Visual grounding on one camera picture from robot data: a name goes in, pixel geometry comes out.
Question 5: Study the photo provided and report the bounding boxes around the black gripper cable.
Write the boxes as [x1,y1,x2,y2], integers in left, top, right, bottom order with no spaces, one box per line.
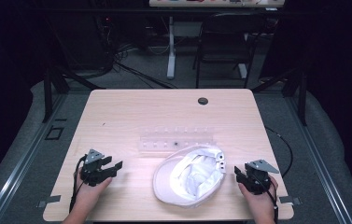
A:
[264,177,280,224]
[68,154,87,213]

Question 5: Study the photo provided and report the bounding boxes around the black chair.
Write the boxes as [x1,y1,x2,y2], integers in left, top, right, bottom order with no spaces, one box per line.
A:
[192,11,267,90]

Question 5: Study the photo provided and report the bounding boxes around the grey floor rail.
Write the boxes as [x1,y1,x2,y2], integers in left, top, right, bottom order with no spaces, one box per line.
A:
[284,92,352,224]
[0,92,69,224]

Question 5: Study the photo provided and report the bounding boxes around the bundle of floor cables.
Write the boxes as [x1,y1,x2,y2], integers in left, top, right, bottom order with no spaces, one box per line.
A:
[111,43,178,91]

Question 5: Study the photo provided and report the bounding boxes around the light background desk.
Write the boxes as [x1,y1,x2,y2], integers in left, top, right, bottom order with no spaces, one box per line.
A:
[148,0,286,8]

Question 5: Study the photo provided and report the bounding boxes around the white cap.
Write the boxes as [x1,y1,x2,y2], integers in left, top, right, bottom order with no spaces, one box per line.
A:
[152,145,228,209]

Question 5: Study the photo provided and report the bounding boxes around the black computer tower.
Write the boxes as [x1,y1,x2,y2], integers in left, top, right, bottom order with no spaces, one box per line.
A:
[54,13,115,72]

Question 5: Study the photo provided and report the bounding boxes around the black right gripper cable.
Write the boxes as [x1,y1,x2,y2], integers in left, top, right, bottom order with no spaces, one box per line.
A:
[264,177,280,224]

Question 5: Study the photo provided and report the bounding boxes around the white desk leg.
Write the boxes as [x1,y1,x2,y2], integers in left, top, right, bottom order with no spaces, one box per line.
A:
[166,15,177,80]

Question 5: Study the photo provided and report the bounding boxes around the person's left hand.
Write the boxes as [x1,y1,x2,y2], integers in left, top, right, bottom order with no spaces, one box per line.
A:
[75,173,113,205]

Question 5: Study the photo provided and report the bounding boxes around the black metal stand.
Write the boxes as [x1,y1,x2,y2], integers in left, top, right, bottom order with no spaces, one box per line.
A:
[251,65,309,127]
[42,60,106,124]

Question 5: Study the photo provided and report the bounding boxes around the person's right hand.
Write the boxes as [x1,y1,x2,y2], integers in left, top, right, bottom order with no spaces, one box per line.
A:
[238,175,279,215]

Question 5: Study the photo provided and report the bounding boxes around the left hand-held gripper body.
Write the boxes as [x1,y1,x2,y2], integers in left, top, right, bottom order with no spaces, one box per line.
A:
[79,148,116,188]

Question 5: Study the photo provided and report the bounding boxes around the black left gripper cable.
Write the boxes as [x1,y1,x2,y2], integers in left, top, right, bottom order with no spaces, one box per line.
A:
[68,154,87,213]

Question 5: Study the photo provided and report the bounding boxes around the black floor cable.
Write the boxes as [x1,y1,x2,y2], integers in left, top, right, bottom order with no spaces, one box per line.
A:
[264,125,294,179]

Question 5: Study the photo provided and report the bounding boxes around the clear acrylic rack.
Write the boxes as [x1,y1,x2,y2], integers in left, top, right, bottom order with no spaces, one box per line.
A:
[138,125,216,154]

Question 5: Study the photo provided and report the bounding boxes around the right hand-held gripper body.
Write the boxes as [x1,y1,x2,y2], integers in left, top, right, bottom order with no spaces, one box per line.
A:
[242,159,280,195]

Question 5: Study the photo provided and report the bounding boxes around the grey tape strip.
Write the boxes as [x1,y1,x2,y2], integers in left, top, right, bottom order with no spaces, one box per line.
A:
[36,194,63,209]
[278,195,303,206]

